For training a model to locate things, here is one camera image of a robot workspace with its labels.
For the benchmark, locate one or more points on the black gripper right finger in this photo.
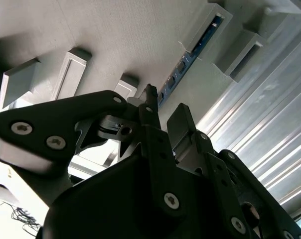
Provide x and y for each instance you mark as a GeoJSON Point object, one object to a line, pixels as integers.
{"type": "Point", "coordinates": [215, 169]}

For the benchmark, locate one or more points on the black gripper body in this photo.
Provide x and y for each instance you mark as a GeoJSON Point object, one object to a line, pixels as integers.
{"type": "Point", "coordinates": [110, 199]}

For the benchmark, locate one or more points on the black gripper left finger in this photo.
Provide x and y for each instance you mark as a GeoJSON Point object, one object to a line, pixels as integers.
{"type": "Point", "coordinates": [41, 119]}

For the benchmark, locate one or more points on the blue RAM stick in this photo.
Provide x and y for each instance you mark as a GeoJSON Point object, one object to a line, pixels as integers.
{"type": "Point", "coordinates": [176, 74]}

